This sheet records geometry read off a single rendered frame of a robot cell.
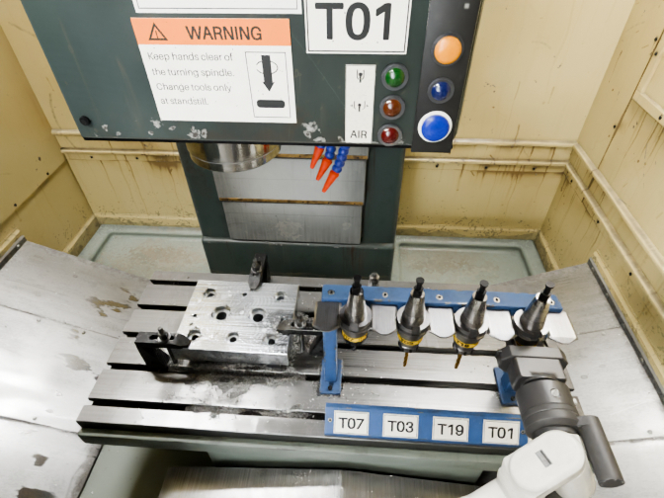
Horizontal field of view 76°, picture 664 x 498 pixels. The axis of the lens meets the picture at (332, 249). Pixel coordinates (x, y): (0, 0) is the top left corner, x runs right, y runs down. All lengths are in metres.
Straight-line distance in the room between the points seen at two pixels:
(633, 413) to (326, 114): 1.14
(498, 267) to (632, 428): 0.84
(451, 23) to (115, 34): 0.33
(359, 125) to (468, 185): 1.36
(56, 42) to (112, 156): 1.45
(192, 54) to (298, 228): 1.00
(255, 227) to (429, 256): 0.82
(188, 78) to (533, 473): 0.69
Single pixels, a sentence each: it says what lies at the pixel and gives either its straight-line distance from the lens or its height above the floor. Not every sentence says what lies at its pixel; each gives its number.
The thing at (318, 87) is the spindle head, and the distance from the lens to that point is 0.48.
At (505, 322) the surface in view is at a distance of 0.88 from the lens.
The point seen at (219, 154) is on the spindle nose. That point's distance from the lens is 0.69.
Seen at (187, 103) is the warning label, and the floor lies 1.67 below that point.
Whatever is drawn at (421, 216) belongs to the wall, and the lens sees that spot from 1.89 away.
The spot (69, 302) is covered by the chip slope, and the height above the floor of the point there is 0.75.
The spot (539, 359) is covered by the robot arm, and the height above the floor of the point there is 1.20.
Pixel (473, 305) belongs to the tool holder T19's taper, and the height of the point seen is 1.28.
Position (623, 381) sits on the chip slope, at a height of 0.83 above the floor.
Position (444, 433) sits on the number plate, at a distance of 1.05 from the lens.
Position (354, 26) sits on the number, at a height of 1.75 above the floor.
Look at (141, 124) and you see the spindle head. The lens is 0.55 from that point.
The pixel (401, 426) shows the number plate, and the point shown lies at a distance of 1.03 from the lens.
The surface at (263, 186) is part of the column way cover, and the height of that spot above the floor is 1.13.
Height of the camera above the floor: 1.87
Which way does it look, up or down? 43 degrees down
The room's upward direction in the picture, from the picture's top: 1 degrees counter-clockwise
